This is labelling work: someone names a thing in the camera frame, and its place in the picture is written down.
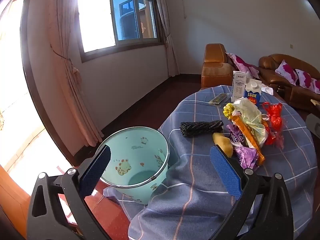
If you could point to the long pink curtain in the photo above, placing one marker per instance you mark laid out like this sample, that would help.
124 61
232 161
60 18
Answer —
75 92

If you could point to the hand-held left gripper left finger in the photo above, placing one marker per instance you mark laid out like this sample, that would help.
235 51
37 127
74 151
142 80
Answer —
96 172

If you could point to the orange wooden door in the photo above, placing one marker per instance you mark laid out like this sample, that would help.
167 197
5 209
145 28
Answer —
12 205

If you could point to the blue and white carton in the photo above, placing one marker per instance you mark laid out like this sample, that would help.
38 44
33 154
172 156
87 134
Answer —
252 97

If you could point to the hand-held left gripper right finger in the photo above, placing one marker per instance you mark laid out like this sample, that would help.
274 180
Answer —
226 170

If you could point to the white tissue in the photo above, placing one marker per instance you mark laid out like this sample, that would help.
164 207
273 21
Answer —
266 88

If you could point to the tall white milk carton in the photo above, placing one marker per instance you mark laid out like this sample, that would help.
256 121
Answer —
238 87

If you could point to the yellow foam piece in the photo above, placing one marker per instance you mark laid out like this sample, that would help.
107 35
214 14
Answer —
225 143

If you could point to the light green cartoon-print bin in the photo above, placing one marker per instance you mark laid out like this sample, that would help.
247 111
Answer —
135 142

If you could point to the white air conditioner pipe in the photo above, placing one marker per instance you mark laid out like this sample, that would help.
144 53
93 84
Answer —
185 2

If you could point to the green snack packet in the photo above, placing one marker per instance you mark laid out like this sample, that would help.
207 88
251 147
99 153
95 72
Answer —
219 98

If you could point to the yellow-green printed plastic bag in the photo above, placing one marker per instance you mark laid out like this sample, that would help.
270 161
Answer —
247 112

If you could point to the orange leather armchair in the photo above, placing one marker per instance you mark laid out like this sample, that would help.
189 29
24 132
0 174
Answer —
215 72

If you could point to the short pink curtain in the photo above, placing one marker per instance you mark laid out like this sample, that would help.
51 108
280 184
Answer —
170 45

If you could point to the yellow foil wrapper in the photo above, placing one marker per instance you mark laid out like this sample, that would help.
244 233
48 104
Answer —
228 110

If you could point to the orange snack wrapper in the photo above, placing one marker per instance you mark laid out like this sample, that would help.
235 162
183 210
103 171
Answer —
250 137

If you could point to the pink floral pillow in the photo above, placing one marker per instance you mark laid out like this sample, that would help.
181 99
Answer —
241 63
306 78
286 71
317 85

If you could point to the red plastic bag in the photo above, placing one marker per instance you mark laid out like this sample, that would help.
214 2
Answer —
273 116

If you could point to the dark wooden door frame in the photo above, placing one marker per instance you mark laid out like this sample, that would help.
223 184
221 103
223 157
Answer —
30 67

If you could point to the blue plaid tablecloth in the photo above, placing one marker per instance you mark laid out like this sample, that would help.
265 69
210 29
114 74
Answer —
195 195

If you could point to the brown leather sofa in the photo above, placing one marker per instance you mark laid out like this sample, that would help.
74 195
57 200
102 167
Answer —
270 72

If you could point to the sliding glass window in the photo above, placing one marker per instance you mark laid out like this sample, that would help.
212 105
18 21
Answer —
125 17

